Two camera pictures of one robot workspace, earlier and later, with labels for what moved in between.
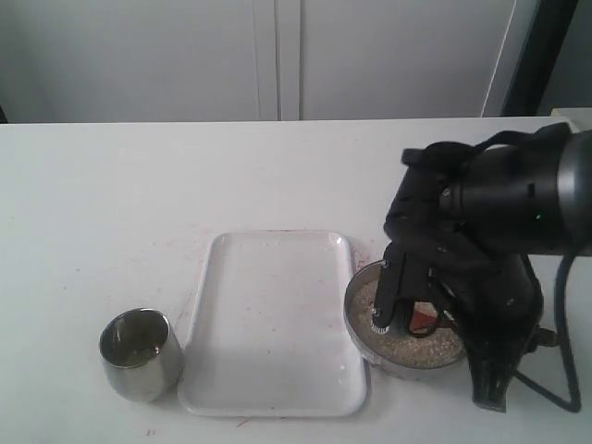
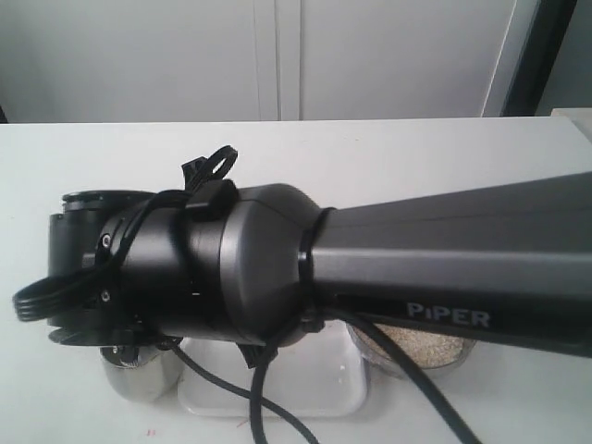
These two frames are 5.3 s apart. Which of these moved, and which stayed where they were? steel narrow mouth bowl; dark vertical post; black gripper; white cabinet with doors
Moved: black gripper
Stayed: steel narrow mouth bowl; white cabinet with doors; dark vertical post
